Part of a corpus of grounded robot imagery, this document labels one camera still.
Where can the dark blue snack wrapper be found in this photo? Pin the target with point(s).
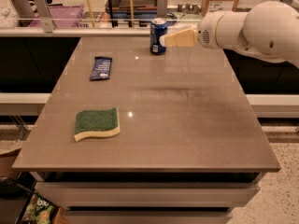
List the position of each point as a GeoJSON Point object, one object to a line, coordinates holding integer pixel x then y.
{"type": "Point", "coordinates": [101, 68]}

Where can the left metal railing bracket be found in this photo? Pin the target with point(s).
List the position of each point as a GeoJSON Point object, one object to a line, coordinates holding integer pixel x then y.
{"type": "Point", "coordinates": [42, 11]}

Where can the green snack bag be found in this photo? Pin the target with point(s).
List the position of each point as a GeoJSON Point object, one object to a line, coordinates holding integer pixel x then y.
{"type": "Point", "coordinates": [38, 211]}

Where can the middle metal railing bracket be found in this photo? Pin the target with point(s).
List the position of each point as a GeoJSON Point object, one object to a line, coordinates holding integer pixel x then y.
{"type": "Point", "coordinates": [161, 8]}

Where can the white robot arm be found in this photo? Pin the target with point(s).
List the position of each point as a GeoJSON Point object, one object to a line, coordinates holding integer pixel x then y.
{"type": "Point", "coordinates": [268, 32]}

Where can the yellow pole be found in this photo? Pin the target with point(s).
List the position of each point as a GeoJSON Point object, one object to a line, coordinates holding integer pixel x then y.
{"type": "Point", "coordinates": [91, 12]}

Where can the white drawer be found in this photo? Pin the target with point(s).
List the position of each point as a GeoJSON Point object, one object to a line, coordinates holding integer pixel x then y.
{"type": "Point", "coordinates": [147, 217]}
{"type": "Point", "coordinates": [185, 195]}

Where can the blue pepsi can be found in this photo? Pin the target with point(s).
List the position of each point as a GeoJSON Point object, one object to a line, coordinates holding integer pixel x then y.
{"type": "Point", "coordinates": [158, 28]}

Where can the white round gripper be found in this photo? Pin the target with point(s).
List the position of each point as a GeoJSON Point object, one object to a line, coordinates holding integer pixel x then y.
{"type": "Point", "coordinates": [206, 32]}

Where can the upper white drawer front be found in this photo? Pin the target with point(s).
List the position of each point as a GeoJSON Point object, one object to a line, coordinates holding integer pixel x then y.
{"type": "Point", "coordinates": [185, 195]}

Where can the lower white drawer front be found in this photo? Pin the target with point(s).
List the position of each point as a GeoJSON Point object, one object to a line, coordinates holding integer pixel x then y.
{"type": "Point", "coordinates": [147, 217]}

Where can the purple plastic crate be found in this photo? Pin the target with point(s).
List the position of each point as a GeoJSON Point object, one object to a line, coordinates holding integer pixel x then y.
{"type": "Point", "coordinates": [61, 16]}

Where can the green and yellow sponge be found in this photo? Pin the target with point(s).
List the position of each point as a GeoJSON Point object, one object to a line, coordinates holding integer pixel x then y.
{"type": "Point", "coordinates": [97, 124]}

